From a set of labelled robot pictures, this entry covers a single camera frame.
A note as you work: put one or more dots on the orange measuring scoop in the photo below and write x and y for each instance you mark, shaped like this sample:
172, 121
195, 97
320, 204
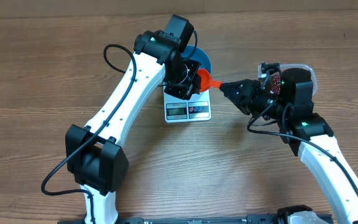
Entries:
207, 81

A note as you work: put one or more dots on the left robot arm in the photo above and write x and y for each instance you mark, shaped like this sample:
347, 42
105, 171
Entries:
94, 152

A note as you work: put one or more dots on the red adzuki beans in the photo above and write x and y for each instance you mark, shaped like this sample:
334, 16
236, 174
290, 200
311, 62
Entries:
276, 84

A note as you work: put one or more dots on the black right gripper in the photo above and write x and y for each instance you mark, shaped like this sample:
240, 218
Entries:
251, 92

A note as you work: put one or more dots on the white digital kitchen scale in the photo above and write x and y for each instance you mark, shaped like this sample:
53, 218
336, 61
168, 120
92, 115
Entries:
197, 108

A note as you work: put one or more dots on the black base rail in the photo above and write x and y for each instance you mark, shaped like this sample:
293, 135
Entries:
250, 219

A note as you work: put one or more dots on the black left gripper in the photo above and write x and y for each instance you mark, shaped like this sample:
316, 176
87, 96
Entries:
194, 88

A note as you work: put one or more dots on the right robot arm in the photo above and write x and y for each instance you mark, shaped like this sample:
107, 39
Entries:
280, 104

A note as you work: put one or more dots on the teal plastic bowl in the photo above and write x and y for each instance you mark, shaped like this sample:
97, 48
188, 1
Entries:
199, 55

